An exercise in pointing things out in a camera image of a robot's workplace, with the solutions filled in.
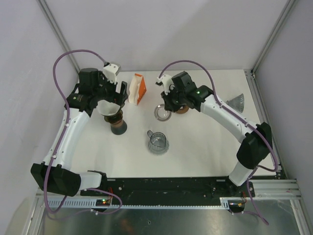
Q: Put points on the clear glass dripper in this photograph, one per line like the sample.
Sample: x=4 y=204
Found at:
x=158 y=143

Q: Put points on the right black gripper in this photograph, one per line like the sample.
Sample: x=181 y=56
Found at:
x=168 y=105

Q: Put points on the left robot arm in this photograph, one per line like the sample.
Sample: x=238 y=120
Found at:
x=54 y=173

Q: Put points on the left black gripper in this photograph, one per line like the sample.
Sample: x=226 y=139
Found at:
x=116 y=97

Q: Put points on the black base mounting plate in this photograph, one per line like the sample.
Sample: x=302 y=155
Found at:
x=185 y=190

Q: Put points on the clear glass funnel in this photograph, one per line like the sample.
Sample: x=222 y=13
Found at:
x=237 y=103

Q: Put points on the grey slotted cable duct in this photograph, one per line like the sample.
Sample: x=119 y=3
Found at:
x=102 y=203

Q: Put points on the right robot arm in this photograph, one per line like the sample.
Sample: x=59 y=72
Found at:
x=255 y=139

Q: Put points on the orange coffee filter box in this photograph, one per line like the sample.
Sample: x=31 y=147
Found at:
x=137 y=89

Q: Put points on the white paper coffee filter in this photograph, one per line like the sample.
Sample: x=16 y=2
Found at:
x=106 y=108

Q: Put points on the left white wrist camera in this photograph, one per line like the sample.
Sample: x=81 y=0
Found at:
x=111 y=71

